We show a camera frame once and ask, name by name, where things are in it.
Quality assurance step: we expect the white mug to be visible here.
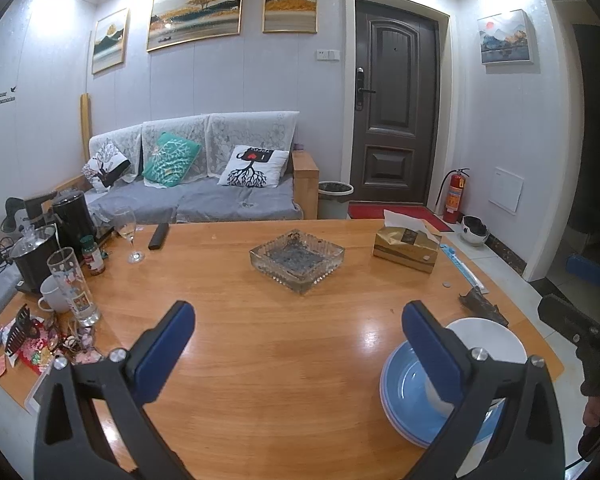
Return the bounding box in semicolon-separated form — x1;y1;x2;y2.
37;276;72;313

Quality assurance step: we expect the steel pot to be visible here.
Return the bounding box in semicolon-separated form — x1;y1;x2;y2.
10;225;61;293

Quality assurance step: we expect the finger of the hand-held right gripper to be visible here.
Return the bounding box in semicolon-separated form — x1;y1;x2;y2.
537;294;600;347

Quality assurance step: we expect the glass ashtray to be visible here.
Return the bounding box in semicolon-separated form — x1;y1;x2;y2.
250;230;346;295

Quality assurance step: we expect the blue plate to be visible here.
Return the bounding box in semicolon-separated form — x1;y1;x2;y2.
380;340;503;450

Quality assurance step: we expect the blue object on floor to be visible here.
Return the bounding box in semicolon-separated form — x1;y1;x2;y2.
567;255;600;287

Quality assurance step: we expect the teal leaf print cushion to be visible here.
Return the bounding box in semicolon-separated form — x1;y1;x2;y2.
141;131;202;184

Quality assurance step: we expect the grey trash bin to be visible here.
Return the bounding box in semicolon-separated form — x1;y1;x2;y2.
318;181;354;220

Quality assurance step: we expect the black cable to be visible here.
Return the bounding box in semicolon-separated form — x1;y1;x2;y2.
564;452;597;473

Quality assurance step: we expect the small mountain painting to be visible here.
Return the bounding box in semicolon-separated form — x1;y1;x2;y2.
91;8;130;75

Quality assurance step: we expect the green lid spice jar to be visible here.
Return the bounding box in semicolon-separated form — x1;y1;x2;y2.
81;235;106;276

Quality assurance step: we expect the black plastic bag roll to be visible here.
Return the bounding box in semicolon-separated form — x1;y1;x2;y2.
458;287;509;328

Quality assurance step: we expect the white wall panel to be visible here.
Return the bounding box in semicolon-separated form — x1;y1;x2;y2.
489;167;525;216

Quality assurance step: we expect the black electric kettle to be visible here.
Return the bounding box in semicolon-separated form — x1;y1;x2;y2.
50;191;98;261

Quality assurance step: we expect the medium golden hill painting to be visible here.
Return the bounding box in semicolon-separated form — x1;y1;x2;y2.
262;0;318;34

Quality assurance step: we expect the white tree print cushion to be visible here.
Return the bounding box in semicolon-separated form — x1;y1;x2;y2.
216;145;289;189

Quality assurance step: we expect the red paper packet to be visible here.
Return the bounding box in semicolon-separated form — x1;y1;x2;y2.
19;337;56;376

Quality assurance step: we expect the red fire extinguisher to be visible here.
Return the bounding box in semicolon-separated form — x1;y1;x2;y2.
435;168;471;224

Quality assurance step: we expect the white black branch print cushion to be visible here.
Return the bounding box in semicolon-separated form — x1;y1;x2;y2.
82;141;131;193

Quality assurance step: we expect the grey sofa with lace cover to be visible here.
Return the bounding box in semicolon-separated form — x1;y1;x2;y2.
55;111;318;226

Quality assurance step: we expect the large white bowl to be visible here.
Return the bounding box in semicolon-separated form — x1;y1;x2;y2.
425;317;528;418

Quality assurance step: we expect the tall printed drinking glass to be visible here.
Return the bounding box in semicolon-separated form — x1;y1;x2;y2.
47;247;102;324

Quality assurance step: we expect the black remote control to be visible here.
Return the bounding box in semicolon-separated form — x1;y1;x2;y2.
148;222;171;252

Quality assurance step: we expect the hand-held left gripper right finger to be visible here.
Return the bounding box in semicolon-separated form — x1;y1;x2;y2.
401;301;567;480

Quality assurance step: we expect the yellow wooden plank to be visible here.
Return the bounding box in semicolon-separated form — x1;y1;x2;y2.
78;92;93;161

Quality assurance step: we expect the red doormat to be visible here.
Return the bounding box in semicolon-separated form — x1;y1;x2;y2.
348;203;453;233

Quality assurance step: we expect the black hair clip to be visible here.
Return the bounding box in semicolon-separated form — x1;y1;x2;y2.
3;305;41;358

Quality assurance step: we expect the black door lock handle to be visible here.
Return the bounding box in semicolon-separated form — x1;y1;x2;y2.
355;66;377;111

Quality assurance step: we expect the blue white long packet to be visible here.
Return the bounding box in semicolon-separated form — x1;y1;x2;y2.
441;243;489;295

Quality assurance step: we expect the dark brown door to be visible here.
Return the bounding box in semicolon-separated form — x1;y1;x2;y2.
350;0;441;208

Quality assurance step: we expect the white black helmet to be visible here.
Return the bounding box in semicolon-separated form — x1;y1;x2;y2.
460;215;491;246

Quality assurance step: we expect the blue mountain canvas painting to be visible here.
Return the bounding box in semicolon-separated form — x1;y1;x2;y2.
477;9;536;66

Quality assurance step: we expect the wine glass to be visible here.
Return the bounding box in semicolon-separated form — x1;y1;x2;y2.
113;206;146;264

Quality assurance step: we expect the large golden tree painting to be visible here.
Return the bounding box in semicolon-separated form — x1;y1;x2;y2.
146;0;246;52

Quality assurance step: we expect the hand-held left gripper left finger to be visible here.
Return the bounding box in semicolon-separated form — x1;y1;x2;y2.
33;301;197;480

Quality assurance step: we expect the gold tissue box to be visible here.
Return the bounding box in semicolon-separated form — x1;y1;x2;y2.
372;210;443;274

